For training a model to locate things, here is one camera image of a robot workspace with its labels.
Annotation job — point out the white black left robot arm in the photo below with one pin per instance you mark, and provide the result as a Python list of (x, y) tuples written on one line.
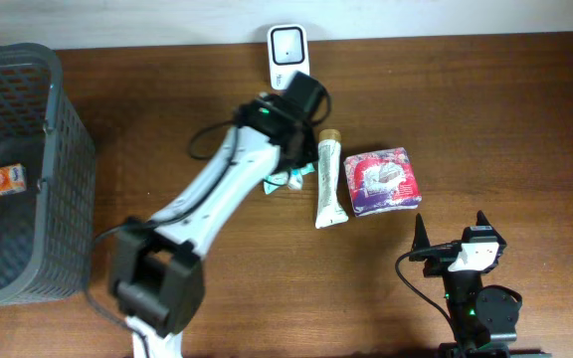
[(157, 276)]

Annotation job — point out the white tube with gold cap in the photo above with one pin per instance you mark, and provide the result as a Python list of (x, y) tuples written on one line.
[(329, 211)]

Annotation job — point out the teal toilet tissue pack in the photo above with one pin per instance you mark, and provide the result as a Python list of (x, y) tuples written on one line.
[(273, 182)]

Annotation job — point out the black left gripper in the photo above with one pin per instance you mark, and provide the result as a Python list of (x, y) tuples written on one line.
[(307, 140)]

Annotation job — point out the grey plastic mesh basket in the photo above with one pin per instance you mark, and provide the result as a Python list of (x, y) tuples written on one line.
[(46, 232)]

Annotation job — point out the white barcode scanner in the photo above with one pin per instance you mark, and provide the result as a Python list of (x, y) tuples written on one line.
[(288, 53)]

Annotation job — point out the orange tissue packet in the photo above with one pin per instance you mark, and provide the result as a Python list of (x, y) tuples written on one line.
[(12, 179)]

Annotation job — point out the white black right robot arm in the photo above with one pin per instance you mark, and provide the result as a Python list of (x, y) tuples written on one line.
[(482, 317)]

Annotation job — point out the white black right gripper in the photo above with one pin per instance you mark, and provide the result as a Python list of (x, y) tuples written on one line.
[(438, 264)]

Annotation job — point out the small teal tissue packet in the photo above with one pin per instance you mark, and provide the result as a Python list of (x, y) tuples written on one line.
[(295, 178)]

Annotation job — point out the purple red tissue pack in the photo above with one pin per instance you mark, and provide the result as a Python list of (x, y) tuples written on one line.
[(381, 181)]

